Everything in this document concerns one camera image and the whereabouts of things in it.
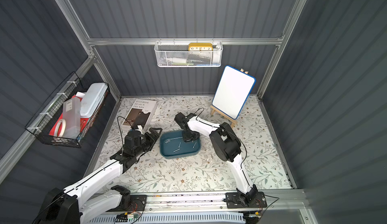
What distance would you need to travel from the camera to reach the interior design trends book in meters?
1.03

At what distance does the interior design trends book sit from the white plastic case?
0.97ft

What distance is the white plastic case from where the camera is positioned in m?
0.71
